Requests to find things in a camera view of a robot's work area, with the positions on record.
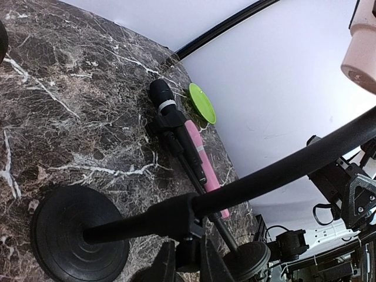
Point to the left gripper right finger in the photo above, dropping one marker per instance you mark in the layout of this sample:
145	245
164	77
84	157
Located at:
213	268

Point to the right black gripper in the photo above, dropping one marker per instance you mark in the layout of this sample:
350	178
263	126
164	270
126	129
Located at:
349	188

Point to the large pink microphone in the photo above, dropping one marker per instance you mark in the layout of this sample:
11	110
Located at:
212	181

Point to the black microphone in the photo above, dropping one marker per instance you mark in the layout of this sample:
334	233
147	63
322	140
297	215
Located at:
170	121

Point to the black stand with black microphone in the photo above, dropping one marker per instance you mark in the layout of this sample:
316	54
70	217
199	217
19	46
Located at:
247	262

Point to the green disc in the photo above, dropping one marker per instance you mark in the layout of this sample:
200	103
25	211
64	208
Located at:
202	104

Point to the beige microphone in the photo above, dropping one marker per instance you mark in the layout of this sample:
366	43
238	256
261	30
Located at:
359	61

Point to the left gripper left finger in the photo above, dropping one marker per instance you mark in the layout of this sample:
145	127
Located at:
163	268

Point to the black round-base desk stand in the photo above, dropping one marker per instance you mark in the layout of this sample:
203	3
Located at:
3	41

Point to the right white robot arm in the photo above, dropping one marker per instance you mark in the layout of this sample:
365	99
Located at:
289	245

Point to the black stand holding beige microphone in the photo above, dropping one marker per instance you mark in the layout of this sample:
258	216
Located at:
77	234

